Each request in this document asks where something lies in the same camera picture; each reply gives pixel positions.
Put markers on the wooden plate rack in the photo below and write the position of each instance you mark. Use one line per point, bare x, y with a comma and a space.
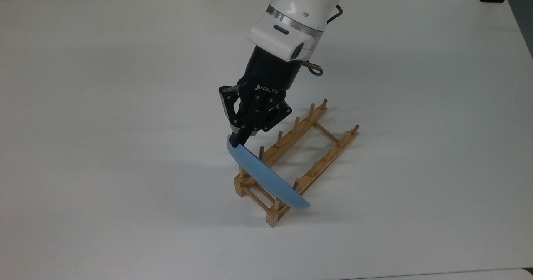
272, 218

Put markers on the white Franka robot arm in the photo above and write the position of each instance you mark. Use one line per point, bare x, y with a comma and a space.
300, 5

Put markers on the blue round plate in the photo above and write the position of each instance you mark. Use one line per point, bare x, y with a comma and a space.
266, 176

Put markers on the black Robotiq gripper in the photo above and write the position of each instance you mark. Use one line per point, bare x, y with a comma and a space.
266, 78

